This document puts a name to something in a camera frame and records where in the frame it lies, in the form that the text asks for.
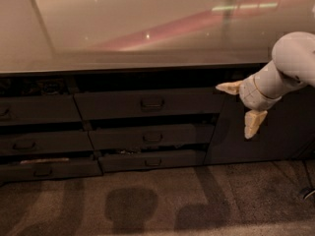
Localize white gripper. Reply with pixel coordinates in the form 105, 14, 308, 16
216, 75, 282, 139

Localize grey drawer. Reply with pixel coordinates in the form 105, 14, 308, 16
0, 95, 81, 126
0, 157, 102, 183
89, 124, 215, 149
98, 149, 206, 172
0, 131, 93, 156
74, 88, 224, 120

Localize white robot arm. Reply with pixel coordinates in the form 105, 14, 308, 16
216, 31, 315, 139

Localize dark items in left drawer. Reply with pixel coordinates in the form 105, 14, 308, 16
0, 78, 68, 97

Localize grey cabinet door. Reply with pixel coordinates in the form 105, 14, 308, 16
205, 87, 315, 164

